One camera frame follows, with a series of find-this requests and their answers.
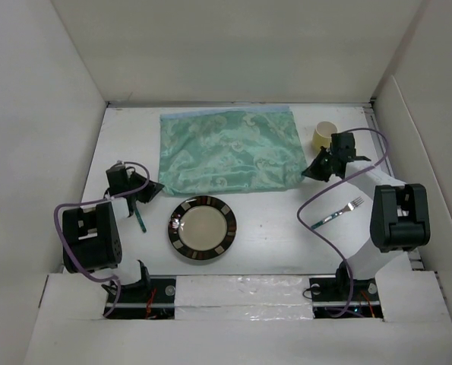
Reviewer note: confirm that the green handled steak knife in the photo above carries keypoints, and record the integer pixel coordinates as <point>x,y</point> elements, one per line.
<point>139,218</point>

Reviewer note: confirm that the dark rimmed cream plate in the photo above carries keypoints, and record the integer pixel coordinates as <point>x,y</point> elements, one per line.
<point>202,228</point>

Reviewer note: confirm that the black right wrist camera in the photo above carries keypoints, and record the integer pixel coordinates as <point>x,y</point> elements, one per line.
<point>343,145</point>

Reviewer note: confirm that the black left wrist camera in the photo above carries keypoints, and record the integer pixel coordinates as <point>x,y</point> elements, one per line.
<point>118,180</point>

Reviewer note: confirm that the yellow ceramic mug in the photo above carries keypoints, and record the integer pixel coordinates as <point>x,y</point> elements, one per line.
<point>321,137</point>

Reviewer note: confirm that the green handled silver fork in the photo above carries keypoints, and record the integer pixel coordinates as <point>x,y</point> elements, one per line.
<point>351,206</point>

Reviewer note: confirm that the green patterned cloth placemat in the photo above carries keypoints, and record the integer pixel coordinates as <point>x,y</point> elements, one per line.
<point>238,150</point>

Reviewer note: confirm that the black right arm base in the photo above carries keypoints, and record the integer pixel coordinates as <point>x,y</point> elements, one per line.
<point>330,298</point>

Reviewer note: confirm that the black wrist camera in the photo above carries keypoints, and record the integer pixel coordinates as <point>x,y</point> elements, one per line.
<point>118,180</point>
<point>343,145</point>

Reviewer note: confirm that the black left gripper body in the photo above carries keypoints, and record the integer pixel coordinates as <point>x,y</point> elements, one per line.
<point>146,194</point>

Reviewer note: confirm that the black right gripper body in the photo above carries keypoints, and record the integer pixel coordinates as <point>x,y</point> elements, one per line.
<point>321,167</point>

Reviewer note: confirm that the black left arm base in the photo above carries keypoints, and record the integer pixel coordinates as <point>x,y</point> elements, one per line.
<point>151,297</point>

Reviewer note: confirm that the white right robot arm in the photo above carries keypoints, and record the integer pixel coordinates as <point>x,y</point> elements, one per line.
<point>399,219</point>

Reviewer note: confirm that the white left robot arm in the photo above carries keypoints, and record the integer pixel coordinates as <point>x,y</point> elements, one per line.
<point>92,233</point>

